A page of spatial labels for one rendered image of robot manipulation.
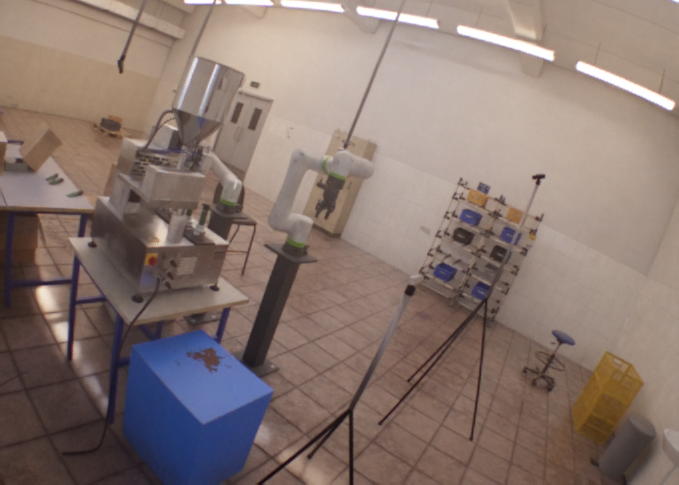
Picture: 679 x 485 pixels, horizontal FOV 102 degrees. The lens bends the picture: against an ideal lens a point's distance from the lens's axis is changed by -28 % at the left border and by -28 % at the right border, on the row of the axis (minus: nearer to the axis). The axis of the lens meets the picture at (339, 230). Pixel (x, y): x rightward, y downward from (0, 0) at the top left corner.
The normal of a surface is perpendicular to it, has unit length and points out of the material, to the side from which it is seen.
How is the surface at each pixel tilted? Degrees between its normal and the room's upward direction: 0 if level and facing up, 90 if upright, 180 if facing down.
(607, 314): 90
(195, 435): 90
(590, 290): 90
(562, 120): 90
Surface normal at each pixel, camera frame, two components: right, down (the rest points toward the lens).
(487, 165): -0.49, 0.00
